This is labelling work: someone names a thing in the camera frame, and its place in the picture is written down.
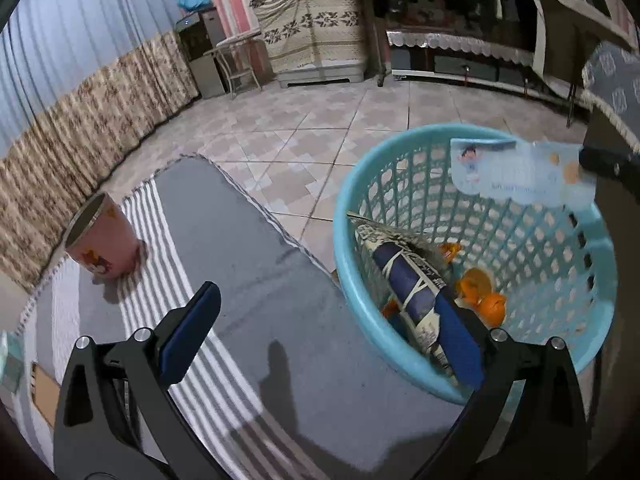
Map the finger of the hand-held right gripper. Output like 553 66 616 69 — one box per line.
577 142 640 196

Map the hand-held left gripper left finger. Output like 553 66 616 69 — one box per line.
52 281 223 480

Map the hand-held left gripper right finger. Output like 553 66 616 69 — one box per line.
415 290 591 480

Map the printed snack bag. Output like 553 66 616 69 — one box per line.
347 212 481 386

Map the light blue tissue packet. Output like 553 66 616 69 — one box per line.
450 137 598 208

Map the teal plastic basket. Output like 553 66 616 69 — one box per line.
332 124 620 407

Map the grey striped mat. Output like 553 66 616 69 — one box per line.
10 154 471 480

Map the blue-grey patterned cloth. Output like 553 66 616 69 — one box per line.
581 41 640 153

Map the pink mug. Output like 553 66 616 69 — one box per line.
64 192 142 281

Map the dark chair with cream trim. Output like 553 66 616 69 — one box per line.
531 0 640 111

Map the brown cardboard piece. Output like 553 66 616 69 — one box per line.
30 362 63 428

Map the small blue box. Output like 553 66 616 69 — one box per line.
0 332 23 393

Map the low cabinet with lace cloth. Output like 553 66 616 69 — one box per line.
386 22 538 93

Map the blue and floral curtain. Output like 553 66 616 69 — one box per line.
0 0 201 291

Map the grey water dispenser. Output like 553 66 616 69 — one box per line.
175 7 227 100

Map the small stool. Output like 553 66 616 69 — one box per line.
202 30 265 98

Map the cloth-covered cabinet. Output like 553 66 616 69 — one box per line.
250 0 371 88

